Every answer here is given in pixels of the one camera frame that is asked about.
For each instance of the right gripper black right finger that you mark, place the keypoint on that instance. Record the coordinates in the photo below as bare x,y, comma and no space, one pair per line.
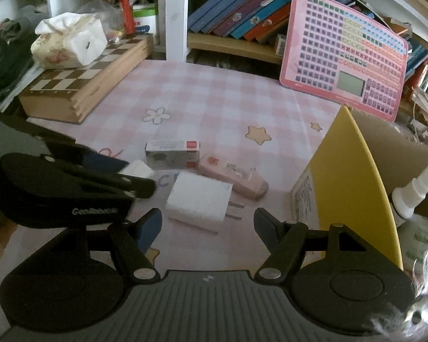
285,243

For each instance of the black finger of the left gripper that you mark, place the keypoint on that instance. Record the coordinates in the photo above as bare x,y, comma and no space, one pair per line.
49,176
80,155

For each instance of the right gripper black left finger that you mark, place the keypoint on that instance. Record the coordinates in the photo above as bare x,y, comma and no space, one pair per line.
129,241

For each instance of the pink tube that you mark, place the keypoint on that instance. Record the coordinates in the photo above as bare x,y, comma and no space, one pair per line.
246,182

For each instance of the dark blue spray bottle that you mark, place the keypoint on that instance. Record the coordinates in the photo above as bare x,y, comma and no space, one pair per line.
403,200

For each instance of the clear tape roll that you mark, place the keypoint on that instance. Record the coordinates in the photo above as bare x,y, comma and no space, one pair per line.
413,237

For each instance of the wooden chess board box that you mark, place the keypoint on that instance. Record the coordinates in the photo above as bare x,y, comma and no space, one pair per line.
71,95

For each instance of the small white cube charger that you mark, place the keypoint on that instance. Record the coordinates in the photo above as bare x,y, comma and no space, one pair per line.
138,169

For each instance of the white power adapter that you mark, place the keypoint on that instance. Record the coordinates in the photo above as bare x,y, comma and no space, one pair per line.
200,202

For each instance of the floral tissue pack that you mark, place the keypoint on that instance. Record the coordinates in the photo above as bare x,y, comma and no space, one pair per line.
68,41

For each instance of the yellow cardboard box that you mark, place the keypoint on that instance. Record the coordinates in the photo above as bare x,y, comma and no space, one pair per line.
351,175

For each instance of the red bottle white cap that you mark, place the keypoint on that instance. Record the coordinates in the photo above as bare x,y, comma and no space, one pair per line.
128,17

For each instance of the stack of papers and books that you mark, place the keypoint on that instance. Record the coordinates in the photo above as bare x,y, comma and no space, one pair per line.
419,121

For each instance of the pink keyboard learning board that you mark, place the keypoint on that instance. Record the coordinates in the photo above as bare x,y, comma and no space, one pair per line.
337,53

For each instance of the row of blue books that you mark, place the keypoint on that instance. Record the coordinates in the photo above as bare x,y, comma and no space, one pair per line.
242,7

